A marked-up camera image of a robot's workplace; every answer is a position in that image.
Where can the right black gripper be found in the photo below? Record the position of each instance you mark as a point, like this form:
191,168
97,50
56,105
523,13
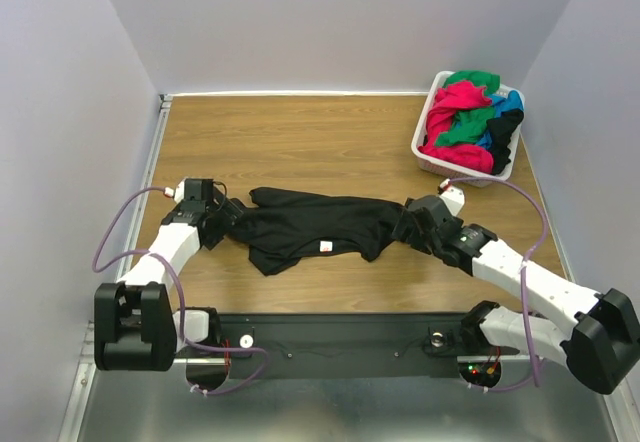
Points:
413,224

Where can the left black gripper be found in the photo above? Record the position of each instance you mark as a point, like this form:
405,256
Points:
229,212

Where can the black t shirt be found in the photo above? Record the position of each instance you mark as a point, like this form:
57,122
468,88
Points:
501,130
284,226

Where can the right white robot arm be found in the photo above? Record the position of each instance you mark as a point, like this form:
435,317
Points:
594,335

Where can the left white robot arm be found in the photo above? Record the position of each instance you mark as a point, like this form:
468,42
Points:
135,328

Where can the green t shirt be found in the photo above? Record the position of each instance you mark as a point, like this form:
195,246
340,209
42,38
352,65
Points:
470,95

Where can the black t shirt in basket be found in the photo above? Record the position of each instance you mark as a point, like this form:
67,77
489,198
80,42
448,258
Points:
501,130

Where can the pink t shirt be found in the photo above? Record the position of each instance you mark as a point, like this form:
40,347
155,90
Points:
471,155

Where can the blue t shirt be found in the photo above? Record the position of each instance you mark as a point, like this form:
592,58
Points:
500,104

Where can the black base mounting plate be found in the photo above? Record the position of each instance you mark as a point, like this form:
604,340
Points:
244,348

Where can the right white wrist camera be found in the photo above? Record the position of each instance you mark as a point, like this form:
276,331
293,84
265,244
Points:
452,196

